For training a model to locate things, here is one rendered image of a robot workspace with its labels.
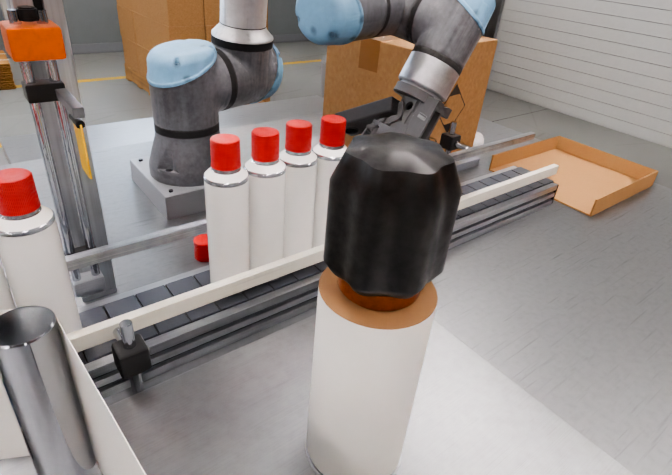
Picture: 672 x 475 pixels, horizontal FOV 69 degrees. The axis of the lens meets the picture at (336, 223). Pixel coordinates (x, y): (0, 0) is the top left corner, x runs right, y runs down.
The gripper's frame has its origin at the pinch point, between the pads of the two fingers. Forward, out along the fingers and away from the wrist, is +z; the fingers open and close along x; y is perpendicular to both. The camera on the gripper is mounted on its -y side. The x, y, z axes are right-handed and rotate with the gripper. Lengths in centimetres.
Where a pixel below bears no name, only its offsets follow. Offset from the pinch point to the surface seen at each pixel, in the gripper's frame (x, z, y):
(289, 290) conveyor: -8.8, 11.5, 5.8
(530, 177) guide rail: 38.9, -19.7, 4.6
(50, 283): -36.3, 15.8, 3.1
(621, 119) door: 403, -136, -120
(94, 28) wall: 117, 12, -535
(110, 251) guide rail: -29.4, 14.0, -2.5
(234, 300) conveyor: -15.1, 14.9, 4.0
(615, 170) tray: 79, -34, 4
